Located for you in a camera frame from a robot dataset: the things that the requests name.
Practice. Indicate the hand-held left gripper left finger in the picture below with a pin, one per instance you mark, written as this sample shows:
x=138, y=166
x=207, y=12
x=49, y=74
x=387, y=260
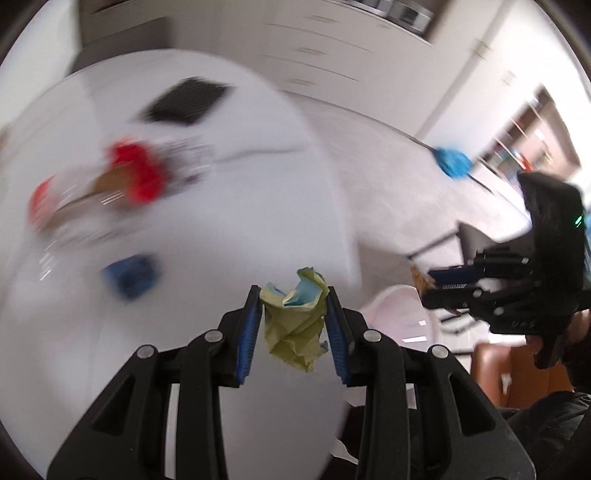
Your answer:
x=247, y=337

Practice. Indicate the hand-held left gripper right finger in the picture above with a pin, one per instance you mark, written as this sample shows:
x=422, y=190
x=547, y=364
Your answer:
x=337, y=341

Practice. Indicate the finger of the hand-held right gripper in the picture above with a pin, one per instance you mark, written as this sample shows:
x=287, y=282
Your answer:
x=455, y=275
x=452, y=297

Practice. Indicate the yellow paper ball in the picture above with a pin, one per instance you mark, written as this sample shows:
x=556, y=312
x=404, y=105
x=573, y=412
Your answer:
x=291, y=332

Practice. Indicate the white slotted waste bin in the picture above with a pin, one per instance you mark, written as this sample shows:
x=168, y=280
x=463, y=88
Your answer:
x=401, y=318

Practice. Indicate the red snack wrapper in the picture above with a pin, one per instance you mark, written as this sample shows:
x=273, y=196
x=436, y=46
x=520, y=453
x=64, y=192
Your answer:
x=136, y=170

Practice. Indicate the black foam mesh sleeve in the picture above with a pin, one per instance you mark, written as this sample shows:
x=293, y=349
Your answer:
x=184, y=101

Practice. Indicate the person's right hand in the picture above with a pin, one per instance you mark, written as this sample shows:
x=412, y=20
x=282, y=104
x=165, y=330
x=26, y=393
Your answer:
x=581, y=332

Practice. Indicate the grey chair with black legs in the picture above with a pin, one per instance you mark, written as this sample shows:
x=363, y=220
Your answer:
x=473, y=240

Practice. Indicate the brown leather seat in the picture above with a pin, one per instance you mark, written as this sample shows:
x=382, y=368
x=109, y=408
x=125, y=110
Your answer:
x=508, y=369

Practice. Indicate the wooden bookshelf with books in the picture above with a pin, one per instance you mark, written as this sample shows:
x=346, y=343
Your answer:
x=531, y=138

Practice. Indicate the blue plastic bag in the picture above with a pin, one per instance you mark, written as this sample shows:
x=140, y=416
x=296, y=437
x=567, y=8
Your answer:
x=452, y=162

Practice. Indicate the small blue packet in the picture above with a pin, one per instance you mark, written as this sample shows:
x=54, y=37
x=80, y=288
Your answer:
x=131, y=276

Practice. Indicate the orange snack packet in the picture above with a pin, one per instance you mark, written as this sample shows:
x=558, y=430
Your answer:
x=44, y=205

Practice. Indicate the white drawer cabinet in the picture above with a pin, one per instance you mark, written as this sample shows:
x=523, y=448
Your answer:
x=351, y=41

